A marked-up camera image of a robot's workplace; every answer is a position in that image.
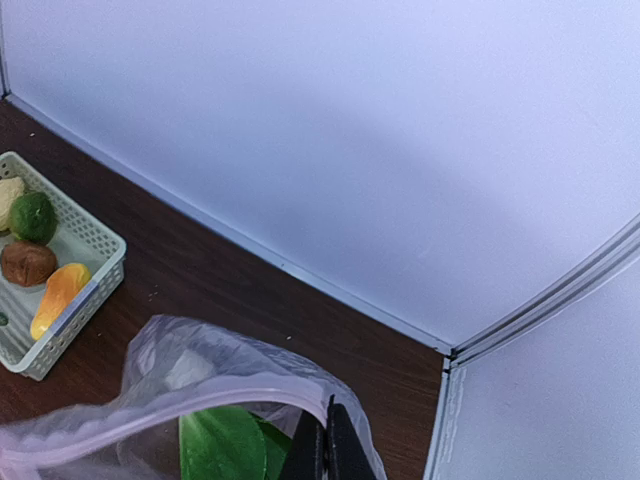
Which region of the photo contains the toy bok choy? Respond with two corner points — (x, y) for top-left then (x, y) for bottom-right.
(179, 406), (292, 480)

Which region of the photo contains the toy potato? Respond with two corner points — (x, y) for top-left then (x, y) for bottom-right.
(0, 177), (25, 232)

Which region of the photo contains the right aluminium frame post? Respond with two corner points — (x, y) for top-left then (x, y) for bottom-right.
(423, 217), (639, 479)

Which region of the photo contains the clear zip top bag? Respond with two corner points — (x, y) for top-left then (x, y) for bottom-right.
(1, 316), (386, 479)

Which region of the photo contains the toy green yellow mango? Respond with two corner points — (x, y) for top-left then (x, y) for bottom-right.
(8, 192), (58, 245)

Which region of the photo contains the toy red tomato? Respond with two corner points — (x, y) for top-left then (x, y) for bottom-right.
(1, 241), (58, 287)

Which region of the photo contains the left aluminium frame post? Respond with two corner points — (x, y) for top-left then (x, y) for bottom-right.
(0, 6), (11, 99)

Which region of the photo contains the green plastic basket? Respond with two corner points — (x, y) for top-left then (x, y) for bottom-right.
(1, 152), (126, 381)

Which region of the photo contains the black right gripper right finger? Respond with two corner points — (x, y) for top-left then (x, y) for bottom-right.
(326, 397), (375, 480)

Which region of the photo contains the toy orange mango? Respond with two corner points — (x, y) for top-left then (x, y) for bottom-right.
(30, 263), (91, 341)

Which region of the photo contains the aluminium frame post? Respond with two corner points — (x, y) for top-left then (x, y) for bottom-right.
(423, 217), (639, 479)
(0, 6), (11, 99)

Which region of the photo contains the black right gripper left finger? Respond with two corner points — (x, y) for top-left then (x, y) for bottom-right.
(279, 411), (325, 480)

